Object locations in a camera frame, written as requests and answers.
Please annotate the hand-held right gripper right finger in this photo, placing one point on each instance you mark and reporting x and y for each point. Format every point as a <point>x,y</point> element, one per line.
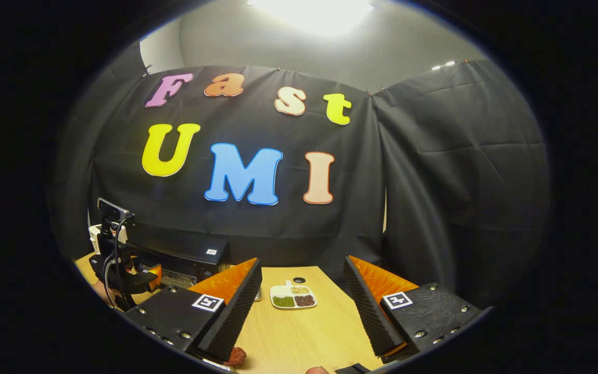
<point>374,311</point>

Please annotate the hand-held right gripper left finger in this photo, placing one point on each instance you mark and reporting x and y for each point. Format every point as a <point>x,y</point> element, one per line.
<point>236,317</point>

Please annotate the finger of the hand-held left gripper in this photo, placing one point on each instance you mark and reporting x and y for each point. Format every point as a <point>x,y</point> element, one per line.
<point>140,280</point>

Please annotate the red meat piece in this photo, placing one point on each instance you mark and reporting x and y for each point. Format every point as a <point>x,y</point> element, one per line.
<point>236,356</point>

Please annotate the black electric oven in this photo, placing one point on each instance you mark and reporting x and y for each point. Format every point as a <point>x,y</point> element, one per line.
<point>185,249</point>

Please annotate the white toaster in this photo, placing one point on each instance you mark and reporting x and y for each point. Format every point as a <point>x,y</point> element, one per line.
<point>94,236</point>

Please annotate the white rectangular tray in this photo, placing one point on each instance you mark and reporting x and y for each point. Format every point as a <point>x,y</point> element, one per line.
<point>218,365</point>

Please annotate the white divided plate with beans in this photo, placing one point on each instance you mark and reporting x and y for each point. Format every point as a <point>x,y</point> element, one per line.
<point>294,298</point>

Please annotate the black backdrop cloth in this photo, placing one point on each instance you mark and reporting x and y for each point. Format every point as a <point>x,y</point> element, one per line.
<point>434,208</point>

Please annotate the small ceiling light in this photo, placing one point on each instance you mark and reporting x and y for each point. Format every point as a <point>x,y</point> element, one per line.
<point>444,65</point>

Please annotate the large ceiling light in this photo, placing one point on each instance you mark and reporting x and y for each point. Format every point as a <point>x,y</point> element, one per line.
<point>314,13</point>

